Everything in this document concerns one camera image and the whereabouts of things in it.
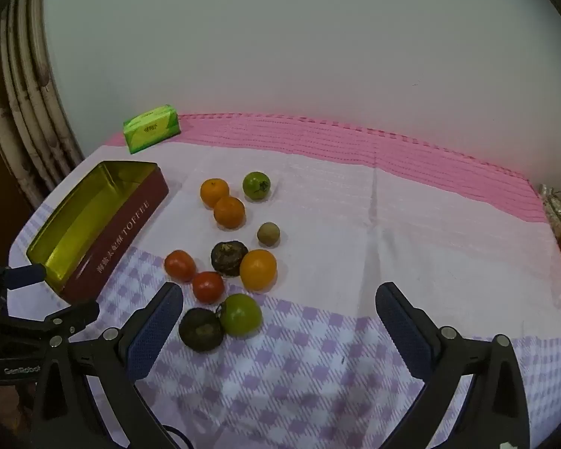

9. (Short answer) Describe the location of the brown wooden furniture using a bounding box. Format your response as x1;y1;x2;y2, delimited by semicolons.
0;114;34;256

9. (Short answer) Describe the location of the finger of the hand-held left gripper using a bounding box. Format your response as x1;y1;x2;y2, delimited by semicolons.
0;263;46;301
0;300;100;344

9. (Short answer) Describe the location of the red and gold tin box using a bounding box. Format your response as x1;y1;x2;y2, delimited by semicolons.
26;160;170;305

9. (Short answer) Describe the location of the large green tomato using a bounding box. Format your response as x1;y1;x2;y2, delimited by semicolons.
219;293;263;337

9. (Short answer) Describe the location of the small green tomato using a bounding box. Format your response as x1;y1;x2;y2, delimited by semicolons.
242;171;272;200

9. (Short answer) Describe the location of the orange mandarin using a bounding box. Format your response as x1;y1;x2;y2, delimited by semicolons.
214;196;246;230
199;178;230;207

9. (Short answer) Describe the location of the small brown round fruit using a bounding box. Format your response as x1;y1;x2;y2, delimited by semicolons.
257;222;281;248

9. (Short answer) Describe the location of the dark brown wrinkled fruit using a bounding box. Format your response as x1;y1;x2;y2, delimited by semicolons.
210;241;249;278

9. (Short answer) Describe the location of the dark green round fruit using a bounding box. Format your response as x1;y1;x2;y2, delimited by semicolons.
178;308;224;353

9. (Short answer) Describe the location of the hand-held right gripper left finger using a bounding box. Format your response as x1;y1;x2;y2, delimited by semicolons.
30;282;184;449

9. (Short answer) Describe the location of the green tissue pack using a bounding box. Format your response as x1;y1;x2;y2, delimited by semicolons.
123;105;181;155

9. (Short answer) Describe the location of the yellow-orange tomato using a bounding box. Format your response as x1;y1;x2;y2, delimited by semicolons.
240;249;278;292

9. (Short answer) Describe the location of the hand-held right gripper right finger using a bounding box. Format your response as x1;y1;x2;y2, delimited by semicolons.
375;282;531;449

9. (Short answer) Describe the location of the red tomato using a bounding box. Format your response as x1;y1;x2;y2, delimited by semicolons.
192;271;226;304
163;250;197;283

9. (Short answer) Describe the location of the pink and purple checked cloth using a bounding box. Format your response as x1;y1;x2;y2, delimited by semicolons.
8;112;561;449

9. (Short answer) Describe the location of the shiny foil bag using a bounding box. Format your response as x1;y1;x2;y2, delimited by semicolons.
537;183;561;235

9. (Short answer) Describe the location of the black cable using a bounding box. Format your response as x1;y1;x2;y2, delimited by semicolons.
161;425;198;449

